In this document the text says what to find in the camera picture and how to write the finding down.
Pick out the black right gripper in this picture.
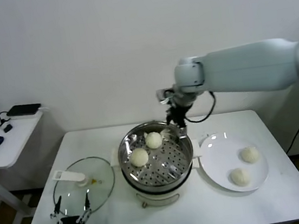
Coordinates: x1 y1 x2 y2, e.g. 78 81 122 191
164 104 189 141

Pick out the white steamed baozi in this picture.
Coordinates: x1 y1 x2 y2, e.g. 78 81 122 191
144 131 163 150
229 167 252 189
240 145 261 165
128 147 150 168

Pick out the steel perforated steamer basket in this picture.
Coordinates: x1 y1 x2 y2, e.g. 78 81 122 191
106 116 206 192

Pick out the white round plate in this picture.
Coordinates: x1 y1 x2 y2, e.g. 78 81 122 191
196 127 272 198

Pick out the white electric cooker base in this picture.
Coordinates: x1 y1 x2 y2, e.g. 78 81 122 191
120 155 206 211

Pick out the white side desk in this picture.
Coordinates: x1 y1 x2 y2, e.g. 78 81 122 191
0 110 57 224

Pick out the black flat box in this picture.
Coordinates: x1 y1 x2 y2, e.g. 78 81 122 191
5 102 43 118

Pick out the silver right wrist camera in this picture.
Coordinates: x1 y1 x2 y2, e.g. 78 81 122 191
155 87 177 107

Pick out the glass lid with white handle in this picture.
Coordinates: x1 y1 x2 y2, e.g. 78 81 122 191
49 154 120 221

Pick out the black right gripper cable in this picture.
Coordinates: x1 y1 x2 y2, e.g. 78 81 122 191
181 90 219 124

